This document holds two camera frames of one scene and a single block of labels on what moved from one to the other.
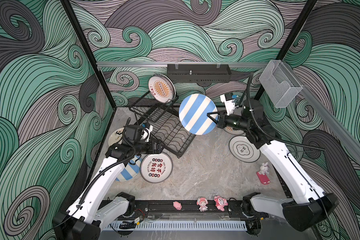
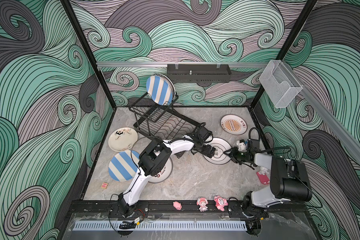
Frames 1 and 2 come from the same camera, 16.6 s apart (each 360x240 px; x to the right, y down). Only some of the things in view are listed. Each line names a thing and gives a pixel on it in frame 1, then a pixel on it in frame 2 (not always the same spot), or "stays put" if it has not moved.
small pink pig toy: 177,205 stays put
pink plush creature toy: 220,202 stays put
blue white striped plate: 193,114 -> 160,89
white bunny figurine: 263,169 stays put
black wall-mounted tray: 200,73 stays put
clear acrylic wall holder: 280,84 stays put
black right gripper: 221,118 -> 232,154
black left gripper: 156,150 -> 212,153
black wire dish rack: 163,118 stays put
